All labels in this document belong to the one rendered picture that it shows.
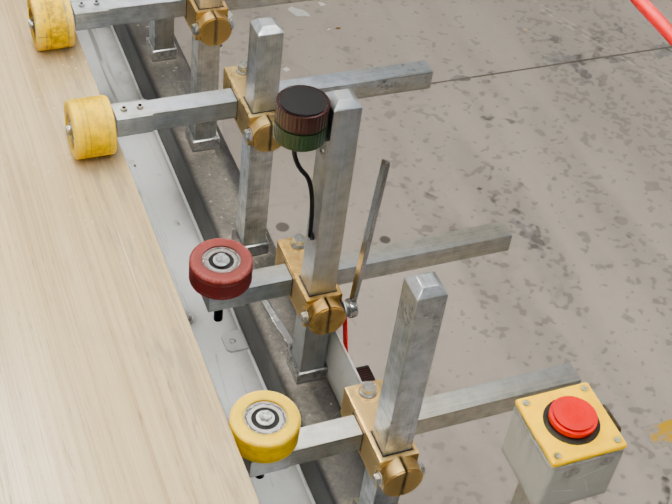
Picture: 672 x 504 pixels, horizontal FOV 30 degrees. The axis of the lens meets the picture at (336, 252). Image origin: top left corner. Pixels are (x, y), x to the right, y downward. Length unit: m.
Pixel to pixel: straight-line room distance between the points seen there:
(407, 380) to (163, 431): 0.27
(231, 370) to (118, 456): 0.47
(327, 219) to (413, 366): 0.25
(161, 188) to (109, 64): 0.35
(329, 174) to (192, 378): 0.28
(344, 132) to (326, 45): 2.11
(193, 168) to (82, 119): 0.38
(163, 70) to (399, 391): 1.01
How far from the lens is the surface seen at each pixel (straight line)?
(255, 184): 1.78
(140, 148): 2.17
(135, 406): 1.43
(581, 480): 1.07
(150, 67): 2.22
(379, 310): 2.79
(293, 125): 1.37
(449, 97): 3.40
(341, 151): 1.43
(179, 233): 2.02
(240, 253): 1.58
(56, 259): 1.58
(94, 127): 1.67
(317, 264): 1.55
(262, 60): 1.64
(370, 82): 1.79
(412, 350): 1.32
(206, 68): 1.95
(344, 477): 1.63
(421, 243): 1.70
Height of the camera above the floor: 2.02
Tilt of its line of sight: 44 degrees down
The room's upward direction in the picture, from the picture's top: 8 degrees clockwise
